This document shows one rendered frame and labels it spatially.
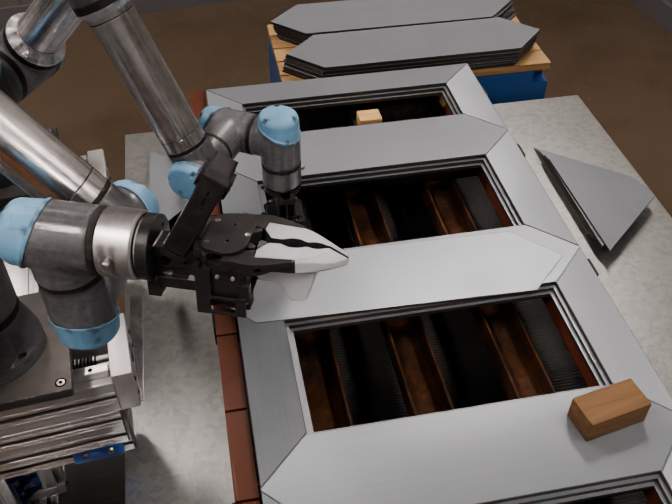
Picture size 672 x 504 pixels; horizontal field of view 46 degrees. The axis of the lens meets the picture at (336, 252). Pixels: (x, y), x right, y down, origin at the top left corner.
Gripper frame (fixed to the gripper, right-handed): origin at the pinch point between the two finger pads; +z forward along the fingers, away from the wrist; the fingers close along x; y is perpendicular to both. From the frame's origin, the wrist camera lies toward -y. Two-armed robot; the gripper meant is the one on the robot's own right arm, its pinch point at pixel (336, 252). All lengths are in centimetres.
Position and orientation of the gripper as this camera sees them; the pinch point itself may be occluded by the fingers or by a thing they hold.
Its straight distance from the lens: 79.5
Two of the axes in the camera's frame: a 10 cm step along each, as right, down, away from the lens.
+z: 9.9, 1.2, -1.2
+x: -1.7, 5.7, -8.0
